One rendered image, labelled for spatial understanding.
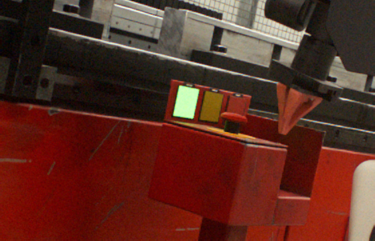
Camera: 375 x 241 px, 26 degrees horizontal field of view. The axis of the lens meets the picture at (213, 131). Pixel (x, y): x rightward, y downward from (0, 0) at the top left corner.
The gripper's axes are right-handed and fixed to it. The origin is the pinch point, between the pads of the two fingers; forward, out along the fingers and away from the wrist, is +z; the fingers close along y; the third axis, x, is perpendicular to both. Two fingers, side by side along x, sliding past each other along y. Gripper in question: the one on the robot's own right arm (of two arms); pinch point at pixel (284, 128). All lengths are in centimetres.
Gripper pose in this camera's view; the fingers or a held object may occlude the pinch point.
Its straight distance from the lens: 126.4
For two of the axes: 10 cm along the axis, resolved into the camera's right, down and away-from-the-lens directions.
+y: -7.1, -4.1, 5.8
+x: -6.0, -0.8, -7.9
